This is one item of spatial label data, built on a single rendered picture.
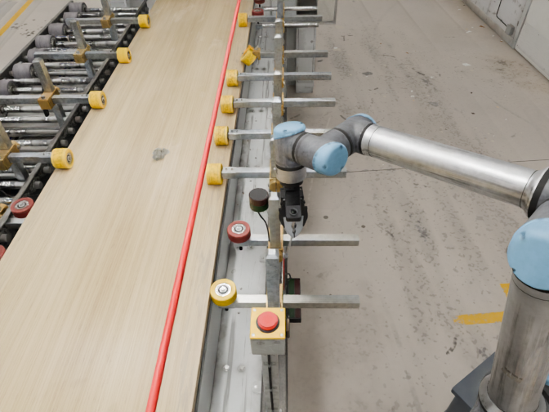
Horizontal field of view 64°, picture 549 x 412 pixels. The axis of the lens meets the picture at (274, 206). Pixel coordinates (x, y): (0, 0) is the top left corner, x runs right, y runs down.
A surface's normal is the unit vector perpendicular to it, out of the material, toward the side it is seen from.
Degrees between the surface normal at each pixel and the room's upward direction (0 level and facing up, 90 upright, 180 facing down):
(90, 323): 0
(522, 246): 83
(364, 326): 0
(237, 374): 0
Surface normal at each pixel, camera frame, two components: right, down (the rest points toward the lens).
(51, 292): -0.02, -0.72
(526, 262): -0.73, 0.39
